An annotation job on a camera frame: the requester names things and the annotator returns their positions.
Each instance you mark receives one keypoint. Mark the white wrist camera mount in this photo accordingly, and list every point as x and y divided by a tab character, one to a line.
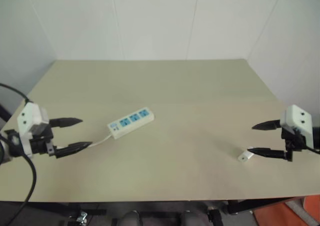
27	116
298	122

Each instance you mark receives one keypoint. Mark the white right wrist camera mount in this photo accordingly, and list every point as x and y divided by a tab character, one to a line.
298	122

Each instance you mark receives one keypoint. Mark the white power strip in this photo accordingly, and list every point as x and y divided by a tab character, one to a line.
131	122

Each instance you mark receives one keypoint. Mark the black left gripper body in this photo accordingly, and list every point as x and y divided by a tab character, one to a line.
40	145

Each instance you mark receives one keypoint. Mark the orange object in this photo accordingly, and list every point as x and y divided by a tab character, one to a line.
272	213

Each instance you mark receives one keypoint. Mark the silver metal clamp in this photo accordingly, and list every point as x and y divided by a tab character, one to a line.
82	216

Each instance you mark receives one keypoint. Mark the white plug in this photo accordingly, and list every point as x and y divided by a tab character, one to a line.
244	157

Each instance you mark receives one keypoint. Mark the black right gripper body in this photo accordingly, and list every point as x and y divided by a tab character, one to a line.
293	142

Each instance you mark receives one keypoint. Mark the dark bar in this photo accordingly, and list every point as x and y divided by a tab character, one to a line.
4	112

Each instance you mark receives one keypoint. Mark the dark rounded shape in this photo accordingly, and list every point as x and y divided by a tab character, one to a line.
130	219

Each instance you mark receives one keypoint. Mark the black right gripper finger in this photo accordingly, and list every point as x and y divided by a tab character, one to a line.
267	152
267	125

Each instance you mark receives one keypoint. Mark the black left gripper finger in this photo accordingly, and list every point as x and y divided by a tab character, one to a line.
66	122
73	148

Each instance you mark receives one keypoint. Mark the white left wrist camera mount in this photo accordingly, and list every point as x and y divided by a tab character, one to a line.
27	116

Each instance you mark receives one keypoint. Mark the grey strap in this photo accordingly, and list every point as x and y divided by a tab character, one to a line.
303	213

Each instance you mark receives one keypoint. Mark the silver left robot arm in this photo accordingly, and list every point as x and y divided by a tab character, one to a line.
3	156

